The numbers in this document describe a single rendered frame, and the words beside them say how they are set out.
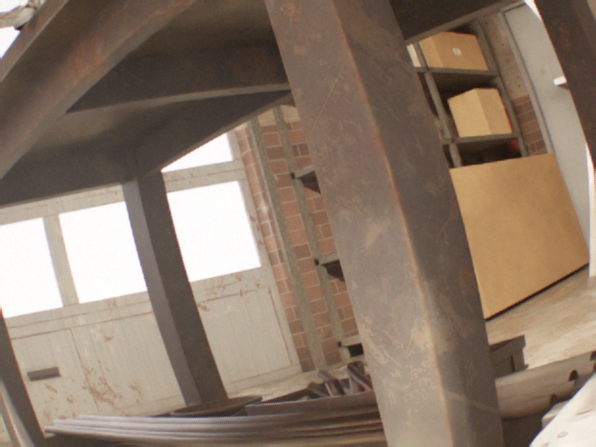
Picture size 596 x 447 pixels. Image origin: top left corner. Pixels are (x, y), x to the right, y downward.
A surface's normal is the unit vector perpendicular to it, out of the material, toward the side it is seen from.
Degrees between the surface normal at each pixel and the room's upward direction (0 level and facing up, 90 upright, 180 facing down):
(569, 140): 90
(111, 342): 90
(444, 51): 90
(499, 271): 81
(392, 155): 90
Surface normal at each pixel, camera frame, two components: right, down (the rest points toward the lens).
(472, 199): 0.60, -0.38
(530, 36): -0.72, 0.14
